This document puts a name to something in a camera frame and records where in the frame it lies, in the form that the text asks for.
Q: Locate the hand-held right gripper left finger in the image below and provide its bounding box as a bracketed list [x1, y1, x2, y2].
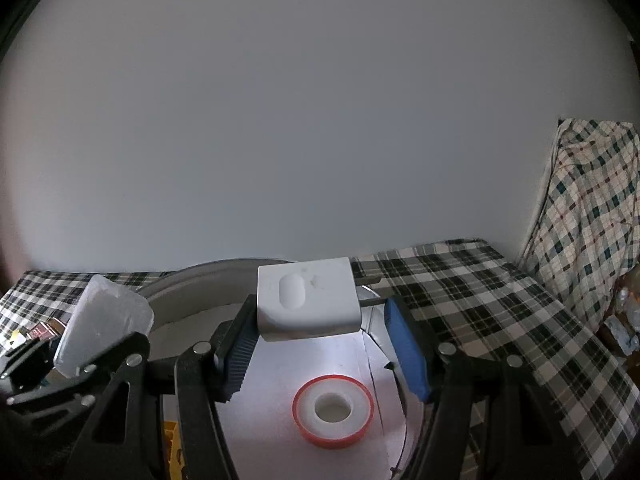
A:
[47, 295, 262, 480]

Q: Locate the white power adapter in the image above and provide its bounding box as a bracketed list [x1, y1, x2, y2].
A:
[257, 257, 362, 342]

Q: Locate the plaid bed sheet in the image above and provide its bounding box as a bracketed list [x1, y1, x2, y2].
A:
[0, 238, 640, 480]

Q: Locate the yellow plastic item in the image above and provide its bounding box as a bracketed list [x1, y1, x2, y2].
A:
[164, 421, 187, 480]

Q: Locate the white translucent plastic box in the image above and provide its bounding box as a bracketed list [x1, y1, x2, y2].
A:
[53, 274, 155, 379]

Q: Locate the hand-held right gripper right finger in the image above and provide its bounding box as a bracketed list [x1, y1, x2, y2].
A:
[384, 295, 594, 480]

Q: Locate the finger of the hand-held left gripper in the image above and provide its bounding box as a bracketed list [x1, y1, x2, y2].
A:
[5, 355, 121, 411]

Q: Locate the red tape roll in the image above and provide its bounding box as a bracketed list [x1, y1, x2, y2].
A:
[292, 374, 377, 448]

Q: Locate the plaid draped cloth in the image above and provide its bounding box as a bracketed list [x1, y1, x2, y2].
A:
[520, 119, 640, 342]

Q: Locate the round blue cookie tin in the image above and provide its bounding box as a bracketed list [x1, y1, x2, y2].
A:
[134, 258, 437, 480]

